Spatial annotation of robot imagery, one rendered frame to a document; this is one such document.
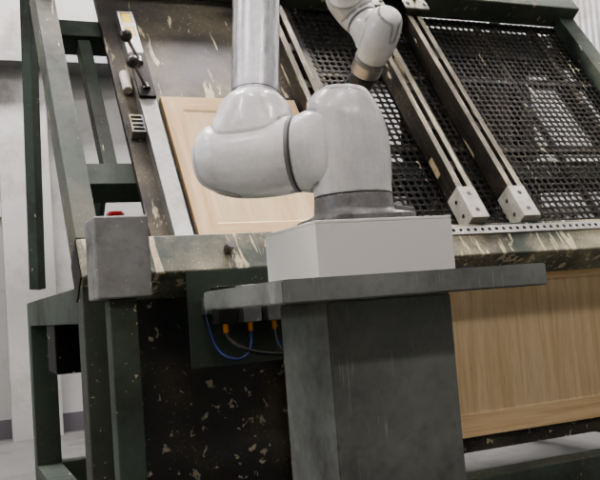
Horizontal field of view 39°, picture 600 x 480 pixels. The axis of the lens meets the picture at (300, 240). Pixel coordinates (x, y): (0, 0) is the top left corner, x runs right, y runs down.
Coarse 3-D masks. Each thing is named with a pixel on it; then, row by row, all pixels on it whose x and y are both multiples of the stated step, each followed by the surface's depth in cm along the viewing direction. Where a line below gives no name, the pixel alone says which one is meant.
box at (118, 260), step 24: (96, 216) 180; (120, 216) 182; (144, 216) 184; (96, 240) 179; (120, 240) 181; (144, 240) 183; (96, 264) 179; (120, 264) 181; (144, 264) 183; (96, 288) 179; (120, 288) 180; (144, 288) 182
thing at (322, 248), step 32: (320, 224) 146; (352, 224) 148; (384, 224) 151; (416, 224) 153; (448, 224) 155; (288, 256) 159; (320, 256) 146; (352, 256) 148; (384, 256) 150; (416, 256) 152; (448, 256) 155
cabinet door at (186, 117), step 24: (168, 120) 244; (192, 120) 248; (192, 144) 241; (192, 168) 234; (192, 192) 228; (192, 216) 224; (216, 216) 225; (240, 216) 228; (264, 216) 231; (288, 216) 233; (312, 216) 236
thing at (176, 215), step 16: (128, 48) 258; (144, 112) 240; (160, 128) 238; (160, 144) 234; (160, 160) 230; (160, 176) 226; (176, 176) 228; (160, 192) 226; (176, 192) 224; (176, 208) 220; (176, 224) 216
